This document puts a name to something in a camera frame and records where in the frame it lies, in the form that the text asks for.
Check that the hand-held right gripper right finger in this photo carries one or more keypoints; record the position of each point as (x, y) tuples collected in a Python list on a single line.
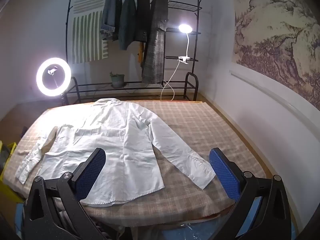
[(223, 175)]

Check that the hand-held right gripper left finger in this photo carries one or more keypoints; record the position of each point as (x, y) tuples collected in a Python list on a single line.
[(92, 172)]

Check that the white long-sleeved shirt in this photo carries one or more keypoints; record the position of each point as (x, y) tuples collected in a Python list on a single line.
[(112, 142)]

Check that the black metal clothes rack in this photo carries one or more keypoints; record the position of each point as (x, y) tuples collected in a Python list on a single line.
[(186, 87)]

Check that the beige plaid blanket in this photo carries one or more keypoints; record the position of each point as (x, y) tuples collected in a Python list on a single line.
[(200, 130)]

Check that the small potted plant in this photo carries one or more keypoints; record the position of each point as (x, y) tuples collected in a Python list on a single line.
[(117, 81)]

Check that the orange hanging cloth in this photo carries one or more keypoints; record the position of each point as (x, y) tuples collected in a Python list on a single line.
[(140, 55)]

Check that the grey plaid coat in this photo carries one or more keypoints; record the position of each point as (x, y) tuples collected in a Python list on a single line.
[(155, 55)]

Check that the white clip lamp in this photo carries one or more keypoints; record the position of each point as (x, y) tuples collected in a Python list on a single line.
[(185, 28)]

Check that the dark teal blazer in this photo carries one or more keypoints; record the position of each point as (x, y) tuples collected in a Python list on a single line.
[(127, 22)]

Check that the blue denim jacket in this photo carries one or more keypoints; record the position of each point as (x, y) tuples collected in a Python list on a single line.
[(111, 12)]

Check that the black jacket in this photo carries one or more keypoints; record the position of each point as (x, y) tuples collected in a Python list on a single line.
[(143, 17)]

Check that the green striped wall hanging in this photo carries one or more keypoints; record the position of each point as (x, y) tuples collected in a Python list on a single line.
[(85, 37)]

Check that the landscape painting wall mural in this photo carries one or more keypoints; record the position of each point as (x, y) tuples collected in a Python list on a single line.
[(270, 30)]

